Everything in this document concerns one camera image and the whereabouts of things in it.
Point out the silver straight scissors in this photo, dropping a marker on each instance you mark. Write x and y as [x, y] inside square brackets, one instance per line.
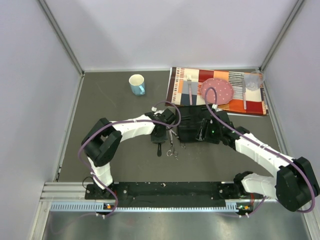
[182, 145]

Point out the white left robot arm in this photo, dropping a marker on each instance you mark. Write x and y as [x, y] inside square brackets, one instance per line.
[101, 143]

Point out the pink polka dot plate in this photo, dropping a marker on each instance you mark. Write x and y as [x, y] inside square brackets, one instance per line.
[217, 91]

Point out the black handled comb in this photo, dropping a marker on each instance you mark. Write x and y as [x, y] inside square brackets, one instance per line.
[159, 149]

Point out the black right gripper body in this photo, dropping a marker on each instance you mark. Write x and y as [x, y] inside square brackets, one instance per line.
[209, 133]

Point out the silver thinning scissors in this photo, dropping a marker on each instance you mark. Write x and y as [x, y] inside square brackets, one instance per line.
[171, 152]

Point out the pink handled knife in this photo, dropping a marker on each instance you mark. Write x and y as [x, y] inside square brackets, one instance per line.
[244, 94]

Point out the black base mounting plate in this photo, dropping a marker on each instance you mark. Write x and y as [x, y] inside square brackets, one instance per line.
[178, 194]

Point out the pink handled fork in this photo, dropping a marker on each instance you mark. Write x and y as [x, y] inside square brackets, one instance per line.
[189, 82]

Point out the blue ceramic mug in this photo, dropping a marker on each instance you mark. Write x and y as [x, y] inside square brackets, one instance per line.
[137, 84]

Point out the black zip tool case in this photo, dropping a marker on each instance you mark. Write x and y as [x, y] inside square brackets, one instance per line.
[197, 125]

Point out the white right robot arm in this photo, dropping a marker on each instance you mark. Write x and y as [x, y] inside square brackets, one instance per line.
[292, 181]

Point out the grey slotted cable duct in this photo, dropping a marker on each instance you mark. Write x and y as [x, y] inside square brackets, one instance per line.
[229, 207]

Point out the clear plastic cup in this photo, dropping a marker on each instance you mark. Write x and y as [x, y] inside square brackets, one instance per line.
[254, 80]

